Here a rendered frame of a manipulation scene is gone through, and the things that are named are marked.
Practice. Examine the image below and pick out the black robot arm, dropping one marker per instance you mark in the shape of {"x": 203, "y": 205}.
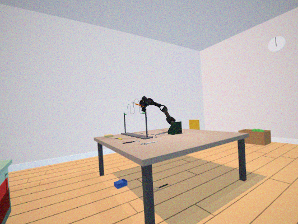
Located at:
{"x": 164, "y": 109}

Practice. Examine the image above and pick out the small blue block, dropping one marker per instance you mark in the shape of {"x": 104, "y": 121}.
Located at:
{"x": 121, "y": 183}

